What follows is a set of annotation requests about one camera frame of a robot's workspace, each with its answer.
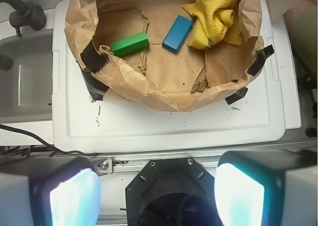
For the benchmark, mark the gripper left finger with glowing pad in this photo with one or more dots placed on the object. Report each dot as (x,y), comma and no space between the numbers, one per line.
(48,191)

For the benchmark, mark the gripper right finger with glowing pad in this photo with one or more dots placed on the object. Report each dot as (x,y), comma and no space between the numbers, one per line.
(267,188)

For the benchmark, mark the blue rectangular block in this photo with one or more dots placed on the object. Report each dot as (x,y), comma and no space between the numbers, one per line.
(177,34)

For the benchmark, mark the green rectangular block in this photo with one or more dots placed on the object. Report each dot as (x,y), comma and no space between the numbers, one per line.
(130,45)

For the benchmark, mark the white plastic tray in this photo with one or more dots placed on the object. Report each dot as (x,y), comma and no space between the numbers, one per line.
(114,126)

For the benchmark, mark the black tape strip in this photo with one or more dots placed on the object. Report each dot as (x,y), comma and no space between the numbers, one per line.
(241,93)
(94,62)
(261,56)

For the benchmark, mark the grey sink basin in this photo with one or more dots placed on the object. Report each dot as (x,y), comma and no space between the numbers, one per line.
(26,89)

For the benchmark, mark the yellow sponge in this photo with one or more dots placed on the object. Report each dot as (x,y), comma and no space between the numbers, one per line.
(197,37)

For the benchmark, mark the crumpled brown paper bag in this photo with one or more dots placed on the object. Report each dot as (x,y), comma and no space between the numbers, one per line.
(156,77)

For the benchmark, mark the black faucet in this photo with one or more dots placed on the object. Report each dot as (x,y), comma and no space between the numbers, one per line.
(25,14)

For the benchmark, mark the yellow microfiber cloth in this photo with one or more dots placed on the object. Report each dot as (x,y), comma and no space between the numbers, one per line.
(219,19)

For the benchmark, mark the aluminium frame rail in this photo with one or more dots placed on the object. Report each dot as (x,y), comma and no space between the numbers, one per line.
(108,164)

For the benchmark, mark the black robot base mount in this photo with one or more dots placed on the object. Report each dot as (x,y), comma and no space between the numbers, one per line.
(172,192)

